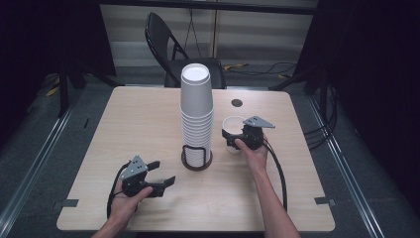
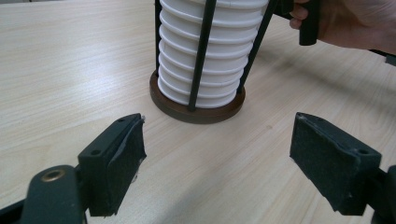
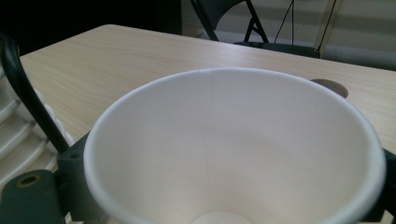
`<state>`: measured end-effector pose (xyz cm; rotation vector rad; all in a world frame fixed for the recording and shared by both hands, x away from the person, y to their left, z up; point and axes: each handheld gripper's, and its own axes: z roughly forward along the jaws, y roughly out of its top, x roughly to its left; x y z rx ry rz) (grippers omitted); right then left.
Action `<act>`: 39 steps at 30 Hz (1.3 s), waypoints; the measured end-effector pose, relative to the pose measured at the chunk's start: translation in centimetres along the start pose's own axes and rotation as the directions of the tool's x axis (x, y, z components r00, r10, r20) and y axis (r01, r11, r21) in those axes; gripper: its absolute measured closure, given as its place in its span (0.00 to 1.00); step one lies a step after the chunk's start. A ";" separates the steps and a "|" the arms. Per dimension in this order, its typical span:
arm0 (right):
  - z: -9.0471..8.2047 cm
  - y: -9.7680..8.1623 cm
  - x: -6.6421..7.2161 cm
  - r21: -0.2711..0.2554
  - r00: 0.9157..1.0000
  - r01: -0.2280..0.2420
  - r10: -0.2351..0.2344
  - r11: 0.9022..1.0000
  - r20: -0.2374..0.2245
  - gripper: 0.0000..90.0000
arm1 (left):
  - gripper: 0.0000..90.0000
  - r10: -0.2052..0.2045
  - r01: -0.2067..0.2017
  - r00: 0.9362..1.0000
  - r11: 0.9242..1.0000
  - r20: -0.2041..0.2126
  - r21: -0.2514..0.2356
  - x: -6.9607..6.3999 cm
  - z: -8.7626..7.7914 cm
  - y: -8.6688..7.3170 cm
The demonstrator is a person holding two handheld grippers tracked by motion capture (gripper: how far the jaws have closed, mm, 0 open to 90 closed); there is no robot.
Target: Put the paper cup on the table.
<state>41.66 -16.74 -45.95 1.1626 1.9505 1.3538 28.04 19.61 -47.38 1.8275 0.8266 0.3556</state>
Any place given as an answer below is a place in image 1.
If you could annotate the yellow floor tape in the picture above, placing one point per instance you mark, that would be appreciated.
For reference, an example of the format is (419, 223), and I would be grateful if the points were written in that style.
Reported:
(236, 66)
(52, 91)

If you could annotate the black stand leg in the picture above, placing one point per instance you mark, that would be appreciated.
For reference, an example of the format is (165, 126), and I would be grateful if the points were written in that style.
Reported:
(290, 81)

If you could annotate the metal floor rail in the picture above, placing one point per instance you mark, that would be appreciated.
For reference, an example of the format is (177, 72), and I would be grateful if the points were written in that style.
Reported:
(39, 158)
(343, 158)

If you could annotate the dark round table grommet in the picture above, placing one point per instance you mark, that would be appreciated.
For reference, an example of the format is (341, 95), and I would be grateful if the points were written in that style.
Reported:
(236, 102)

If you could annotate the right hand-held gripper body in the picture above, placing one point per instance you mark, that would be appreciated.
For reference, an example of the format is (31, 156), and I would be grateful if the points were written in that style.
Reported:
(253, 137)

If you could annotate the grey tape strip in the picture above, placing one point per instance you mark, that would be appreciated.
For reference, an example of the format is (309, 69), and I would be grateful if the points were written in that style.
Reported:
(323, 201)
(67, 203)

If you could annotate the black metal stand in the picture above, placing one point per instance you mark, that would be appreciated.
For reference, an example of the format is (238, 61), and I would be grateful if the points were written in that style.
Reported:
(62, 92)

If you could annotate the person's right hand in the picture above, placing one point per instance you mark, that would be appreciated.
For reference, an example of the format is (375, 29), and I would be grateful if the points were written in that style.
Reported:
(257, 158)

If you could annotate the black folding chair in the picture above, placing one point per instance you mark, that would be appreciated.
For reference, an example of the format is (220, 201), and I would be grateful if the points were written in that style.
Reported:
(158, 36)

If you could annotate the person's left hand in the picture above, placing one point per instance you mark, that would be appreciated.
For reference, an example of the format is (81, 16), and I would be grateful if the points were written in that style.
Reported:
(122, 208)

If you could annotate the stack of white paper cups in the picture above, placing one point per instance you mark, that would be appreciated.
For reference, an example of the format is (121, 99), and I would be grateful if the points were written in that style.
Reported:
(196, 112)

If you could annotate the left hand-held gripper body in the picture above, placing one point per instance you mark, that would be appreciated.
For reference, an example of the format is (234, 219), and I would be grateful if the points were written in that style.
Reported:
(133, 186)

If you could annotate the single white paper cup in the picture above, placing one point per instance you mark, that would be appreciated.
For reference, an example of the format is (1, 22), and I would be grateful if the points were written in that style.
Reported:
(232, 124)

